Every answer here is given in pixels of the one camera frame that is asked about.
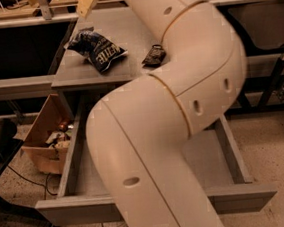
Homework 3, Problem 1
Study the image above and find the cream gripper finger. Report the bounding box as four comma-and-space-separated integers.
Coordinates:
77, 0, 98, 19

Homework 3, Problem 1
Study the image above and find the blue kettle chip bag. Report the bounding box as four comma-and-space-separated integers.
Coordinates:
66, 27, 127, 73

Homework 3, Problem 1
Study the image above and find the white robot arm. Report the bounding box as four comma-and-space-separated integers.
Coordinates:
86, 0, 247, 227

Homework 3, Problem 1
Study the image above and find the grey cabinet counter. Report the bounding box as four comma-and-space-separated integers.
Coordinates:
44, 0, 244, 142

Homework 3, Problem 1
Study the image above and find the small black snack bag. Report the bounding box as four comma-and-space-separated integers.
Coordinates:
142, 45, 166, 66

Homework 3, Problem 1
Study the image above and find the open grey top drawer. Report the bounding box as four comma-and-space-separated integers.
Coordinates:
35, 96, 277, 226

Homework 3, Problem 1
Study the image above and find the cardboard box with trash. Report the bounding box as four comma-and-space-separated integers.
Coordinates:
22, 94, 71, 174

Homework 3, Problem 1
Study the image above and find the dark table at left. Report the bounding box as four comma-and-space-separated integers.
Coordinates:
0, 139, 55, 227

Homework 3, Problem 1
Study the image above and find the black floor cable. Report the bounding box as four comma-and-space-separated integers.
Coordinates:
0, 140, 60, 204

